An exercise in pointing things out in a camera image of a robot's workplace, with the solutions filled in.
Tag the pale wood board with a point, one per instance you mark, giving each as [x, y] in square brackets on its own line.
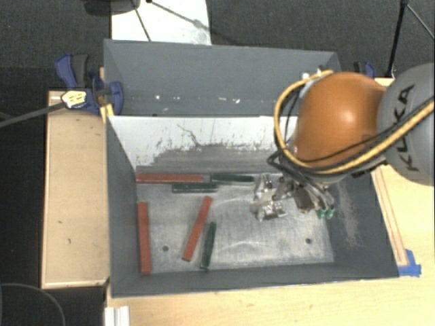
[76, 189]

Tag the red-brown flat block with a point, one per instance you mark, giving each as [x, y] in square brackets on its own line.
[170, 178]
[144, 238]
[197, 227]

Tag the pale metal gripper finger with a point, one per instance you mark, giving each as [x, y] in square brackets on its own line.
[261, 195]
[276, 210]

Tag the grey metal bin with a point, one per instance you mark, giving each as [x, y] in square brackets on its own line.
[244, 229]

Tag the dark green flat block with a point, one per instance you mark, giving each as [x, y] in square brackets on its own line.
[194, 188]
[208, 244]
[232, 178]

